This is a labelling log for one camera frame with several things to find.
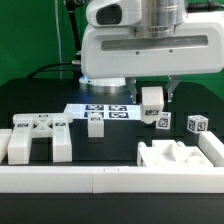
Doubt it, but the white tagged cube nut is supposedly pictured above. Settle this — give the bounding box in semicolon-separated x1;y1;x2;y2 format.
187;115;209;134
156;112;171;130

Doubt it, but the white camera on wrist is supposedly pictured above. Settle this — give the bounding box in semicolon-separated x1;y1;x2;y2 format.
86;0;142;27

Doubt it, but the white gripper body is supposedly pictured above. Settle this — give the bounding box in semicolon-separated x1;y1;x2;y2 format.
81;12;224;79

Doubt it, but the white chair seat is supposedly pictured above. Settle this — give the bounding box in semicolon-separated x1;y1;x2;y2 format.
137;140;213;168

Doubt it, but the white sheet with tags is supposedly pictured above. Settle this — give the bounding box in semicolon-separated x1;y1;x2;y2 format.
64;104;141;120

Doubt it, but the black hose behind robot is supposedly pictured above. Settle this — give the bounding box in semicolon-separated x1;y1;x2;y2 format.
63;0;84;62

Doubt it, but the white left fence bar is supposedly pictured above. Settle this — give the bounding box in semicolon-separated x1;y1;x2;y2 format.
0;129;12;163

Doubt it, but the white fence bar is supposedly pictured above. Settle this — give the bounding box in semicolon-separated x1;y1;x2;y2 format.
198;131;224;167
0;166;224;193
0;129;12;163

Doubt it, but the white tagged cube nut right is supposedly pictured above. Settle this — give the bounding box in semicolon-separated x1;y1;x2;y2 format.
187;115;209;134

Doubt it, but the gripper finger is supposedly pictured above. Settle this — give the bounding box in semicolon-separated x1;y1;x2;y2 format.
125;78;137;103
166;76;180;102

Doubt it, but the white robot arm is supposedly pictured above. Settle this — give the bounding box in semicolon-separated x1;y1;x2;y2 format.
81;0;224;91

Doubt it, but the white chair back frame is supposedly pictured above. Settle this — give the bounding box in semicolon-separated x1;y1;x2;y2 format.
8;113;73;165

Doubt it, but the white right fence bar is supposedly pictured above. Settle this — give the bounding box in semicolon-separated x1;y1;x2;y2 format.
198;131;224;167

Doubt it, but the black cable at base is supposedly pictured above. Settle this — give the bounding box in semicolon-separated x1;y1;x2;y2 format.
25;59;86;80

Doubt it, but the white front fence bar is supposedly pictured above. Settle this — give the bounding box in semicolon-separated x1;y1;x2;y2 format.
0;166;224;193

